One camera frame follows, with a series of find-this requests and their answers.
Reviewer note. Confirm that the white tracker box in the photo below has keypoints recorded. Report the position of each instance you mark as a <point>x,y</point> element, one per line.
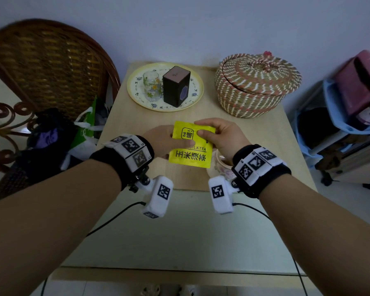
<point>158,197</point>
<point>219,195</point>

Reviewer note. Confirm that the person's left forearm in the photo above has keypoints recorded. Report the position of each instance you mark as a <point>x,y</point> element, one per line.
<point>46,218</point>

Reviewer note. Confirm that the woven straw basket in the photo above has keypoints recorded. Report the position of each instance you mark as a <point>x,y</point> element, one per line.
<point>249,98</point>

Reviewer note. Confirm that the green and white plastic bag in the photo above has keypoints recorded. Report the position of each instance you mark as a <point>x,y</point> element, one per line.
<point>84,135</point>

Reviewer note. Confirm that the brown wicker chair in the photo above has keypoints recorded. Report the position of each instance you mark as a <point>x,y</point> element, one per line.
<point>43,67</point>

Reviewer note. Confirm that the person's right hand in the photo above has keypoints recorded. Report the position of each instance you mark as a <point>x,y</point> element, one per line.
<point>229,138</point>

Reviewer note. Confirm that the person's right thumb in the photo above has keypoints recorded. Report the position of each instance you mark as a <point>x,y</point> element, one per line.
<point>210,138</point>

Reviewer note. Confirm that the yellow floral plate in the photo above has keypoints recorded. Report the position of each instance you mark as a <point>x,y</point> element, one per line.
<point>138,92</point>

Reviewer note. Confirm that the dark brown tea box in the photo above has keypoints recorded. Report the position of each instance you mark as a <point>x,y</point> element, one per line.
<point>175,87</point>

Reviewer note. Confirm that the white floral cup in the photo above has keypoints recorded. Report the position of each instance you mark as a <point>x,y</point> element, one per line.
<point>220,169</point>

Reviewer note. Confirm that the black swivel chair base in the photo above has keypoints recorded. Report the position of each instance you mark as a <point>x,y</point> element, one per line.
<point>326,177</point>

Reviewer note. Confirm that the person's left hand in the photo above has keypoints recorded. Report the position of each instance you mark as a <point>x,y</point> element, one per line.
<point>157,141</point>

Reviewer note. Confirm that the person's left thumb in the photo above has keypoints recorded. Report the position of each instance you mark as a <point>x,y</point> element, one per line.
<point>168,134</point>

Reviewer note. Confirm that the yellow tea packet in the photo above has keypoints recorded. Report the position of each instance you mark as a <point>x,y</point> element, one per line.
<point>191,154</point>

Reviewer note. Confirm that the black wristband with marker tags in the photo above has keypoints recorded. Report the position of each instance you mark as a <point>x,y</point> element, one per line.
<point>259,169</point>
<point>129,154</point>

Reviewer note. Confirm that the woven straw basket lid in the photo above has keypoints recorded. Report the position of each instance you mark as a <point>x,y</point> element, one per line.
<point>262,72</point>

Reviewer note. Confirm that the black bag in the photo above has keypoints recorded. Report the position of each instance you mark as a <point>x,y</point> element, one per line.
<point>46,141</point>

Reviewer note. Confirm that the floral drinking glass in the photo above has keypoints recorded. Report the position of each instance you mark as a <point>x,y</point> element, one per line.
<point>152,86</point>

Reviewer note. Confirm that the person's right forearm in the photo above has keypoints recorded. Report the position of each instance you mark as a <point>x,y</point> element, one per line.
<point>323,237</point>

